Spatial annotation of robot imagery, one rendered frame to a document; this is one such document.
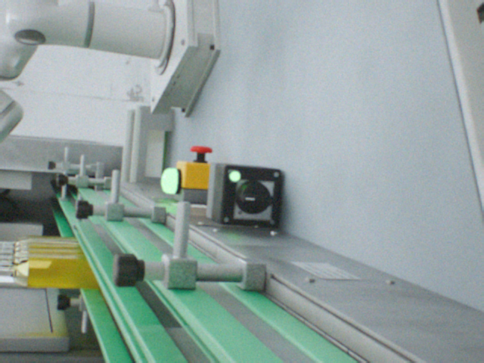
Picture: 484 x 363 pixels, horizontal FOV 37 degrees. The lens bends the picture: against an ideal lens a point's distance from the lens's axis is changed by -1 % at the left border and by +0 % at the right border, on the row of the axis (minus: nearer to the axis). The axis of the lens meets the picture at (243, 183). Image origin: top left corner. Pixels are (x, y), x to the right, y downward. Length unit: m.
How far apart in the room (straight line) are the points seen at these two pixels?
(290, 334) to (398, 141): 0.27
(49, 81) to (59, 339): 3.97
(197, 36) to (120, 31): 0.17
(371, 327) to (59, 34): 1.09
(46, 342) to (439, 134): 0.95
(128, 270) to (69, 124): 4.67
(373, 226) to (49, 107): 4.61
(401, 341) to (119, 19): 1.12
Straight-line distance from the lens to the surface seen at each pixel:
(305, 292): 0.56
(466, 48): 0.65
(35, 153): 2.50
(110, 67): 5.30
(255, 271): 0.63
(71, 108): 5.26
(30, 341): 1.41
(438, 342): 0.46
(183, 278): 0.61
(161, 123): 1.72
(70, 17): 1.45
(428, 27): 0.68
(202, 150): 1.25
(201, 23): 1.39
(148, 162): 1.72
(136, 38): 1.47
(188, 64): 1.40
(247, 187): 0.94
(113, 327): 1.15
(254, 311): 0.57
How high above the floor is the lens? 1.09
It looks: 17 degrees down
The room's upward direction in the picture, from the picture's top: 86 degrees counter-clockwise
